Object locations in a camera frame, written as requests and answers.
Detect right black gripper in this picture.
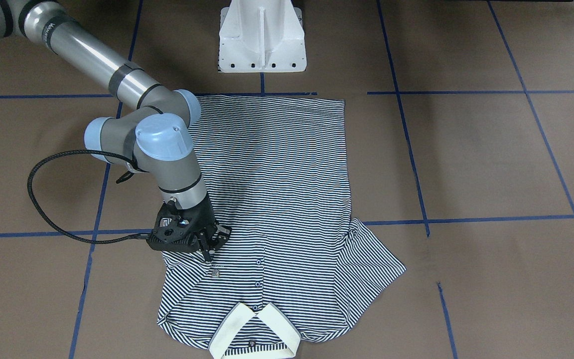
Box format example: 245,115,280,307
175,196,232,263

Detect striped polo shirt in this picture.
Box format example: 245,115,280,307
157,95,406,359

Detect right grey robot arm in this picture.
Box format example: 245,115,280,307
0,0,232,263

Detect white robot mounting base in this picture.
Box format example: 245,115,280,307
217,0,307,73

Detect blue tape grid lines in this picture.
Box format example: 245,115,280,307
0,0,574,359

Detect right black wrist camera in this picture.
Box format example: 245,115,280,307
145,206,200,253

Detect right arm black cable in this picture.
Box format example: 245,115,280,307
27,150,154,245

